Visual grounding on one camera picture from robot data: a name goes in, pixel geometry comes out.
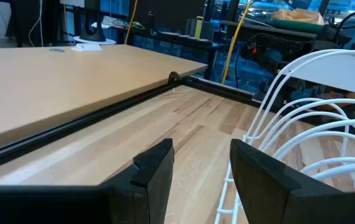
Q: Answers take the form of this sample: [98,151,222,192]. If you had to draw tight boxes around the green mat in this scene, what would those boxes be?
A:
[270,18,324,34]

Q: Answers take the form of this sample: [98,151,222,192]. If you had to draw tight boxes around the light wooden desk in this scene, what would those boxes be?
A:
[0,44,208,153]

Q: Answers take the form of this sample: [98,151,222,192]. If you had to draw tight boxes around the black monitor stand white base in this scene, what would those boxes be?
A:
[73,0,118,46]

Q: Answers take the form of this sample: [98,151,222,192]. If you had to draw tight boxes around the white paper card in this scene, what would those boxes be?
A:
[71,42,103,52]

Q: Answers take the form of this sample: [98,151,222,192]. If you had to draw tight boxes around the black table frame rail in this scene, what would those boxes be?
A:
[0,71,290,175]

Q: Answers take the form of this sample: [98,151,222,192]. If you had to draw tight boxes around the white wire dish rack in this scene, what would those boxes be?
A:
[213,49,355,224]

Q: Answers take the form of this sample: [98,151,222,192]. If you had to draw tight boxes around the tan crumpled cloth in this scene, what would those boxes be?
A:
[270,7,325,26]

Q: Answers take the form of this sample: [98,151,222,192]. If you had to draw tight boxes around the yellow hanging cable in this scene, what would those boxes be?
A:
[221,0,254,85]
[123,0,139,45]

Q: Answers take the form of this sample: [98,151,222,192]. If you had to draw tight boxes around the yellow box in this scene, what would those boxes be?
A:
[195,16,203,39]

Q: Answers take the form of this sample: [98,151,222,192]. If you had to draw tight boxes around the black power strip red switch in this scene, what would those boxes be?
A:
[241,37,290,63]

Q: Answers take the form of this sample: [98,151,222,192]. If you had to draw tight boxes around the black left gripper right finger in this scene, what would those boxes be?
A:
[229,138,355,224]

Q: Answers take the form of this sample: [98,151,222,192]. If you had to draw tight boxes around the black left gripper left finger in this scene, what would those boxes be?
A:
[0,138,175,224]

